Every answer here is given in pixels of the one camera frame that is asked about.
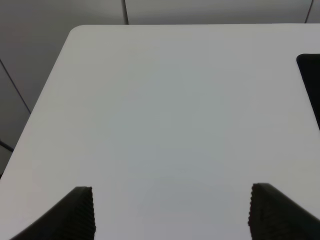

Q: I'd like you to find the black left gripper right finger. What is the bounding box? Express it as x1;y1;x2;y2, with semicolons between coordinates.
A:
247;183;320;240

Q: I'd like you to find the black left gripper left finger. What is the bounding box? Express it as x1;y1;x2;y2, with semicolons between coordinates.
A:
12;186;96;240

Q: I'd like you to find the black rectangular mouse pad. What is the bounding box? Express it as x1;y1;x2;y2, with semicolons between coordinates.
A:
296;53;320;127

